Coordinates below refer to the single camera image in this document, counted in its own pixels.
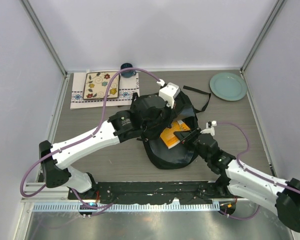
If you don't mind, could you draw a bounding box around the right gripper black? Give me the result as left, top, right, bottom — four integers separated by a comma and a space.
174, 126, 210, 162

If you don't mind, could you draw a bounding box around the black student backpack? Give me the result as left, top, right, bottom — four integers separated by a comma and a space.
138, 91, 208, 170

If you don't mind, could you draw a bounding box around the orange paperback book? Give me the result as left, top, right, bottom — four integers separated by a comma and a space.
160, 120, 190, 149

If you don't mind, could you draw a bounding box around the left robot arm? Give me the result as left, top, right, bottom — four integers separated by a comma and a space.
39, 94, 175, 200

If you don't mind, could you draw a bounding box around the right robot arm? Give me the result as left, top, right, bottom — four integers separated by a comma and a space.
174, 128, 300, 233

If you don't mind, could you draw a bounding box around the white embroidered cloth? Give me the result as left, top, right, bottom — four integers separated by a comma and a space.
70, 72, 140, 110

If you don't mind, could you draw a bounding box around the dark blue mug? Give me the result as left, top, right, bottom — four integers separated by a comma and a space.
120, 62, 137, 78

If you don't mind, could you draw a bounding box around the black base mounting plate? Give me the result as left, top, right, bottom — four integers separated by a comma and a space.
79, 181, 234, 205

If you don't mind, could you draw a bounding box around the floral square trivet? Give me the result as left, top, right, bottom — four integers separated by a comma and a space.
83, 71, 120, 100

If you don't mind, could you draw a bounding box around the light teal plate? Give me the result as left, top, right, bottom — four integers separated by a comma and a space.
209, 72, 248, 102

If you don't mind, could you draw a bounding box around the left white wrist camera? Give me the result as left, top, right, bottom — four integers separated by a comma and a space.
157, 79, 181, 109

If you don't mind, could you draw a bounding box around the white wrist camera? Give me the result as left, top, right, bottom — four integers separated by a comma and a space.
200, 120, 217, 136
157, 79, 181, 109

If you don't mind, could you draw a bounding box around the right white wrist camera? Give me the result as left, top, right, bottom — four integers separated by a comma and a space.
200, 120, 217, 136

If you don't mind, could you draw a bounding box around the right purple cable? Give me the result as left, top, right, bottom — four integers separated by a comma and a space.
209, 121, 300, 222

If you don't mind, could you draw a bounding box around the purple cable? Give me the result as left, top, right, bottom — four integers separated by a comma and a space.
19, 67, 166, 218
209, 121, 300, 222

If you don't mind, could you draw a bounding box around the white slotted cable duct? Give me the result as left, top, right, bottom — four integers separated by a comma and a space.
32, 201, 220, 213

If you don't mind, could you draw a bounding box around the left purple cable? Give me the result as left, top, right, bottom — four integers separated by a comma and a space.
19, 67, 166, 218

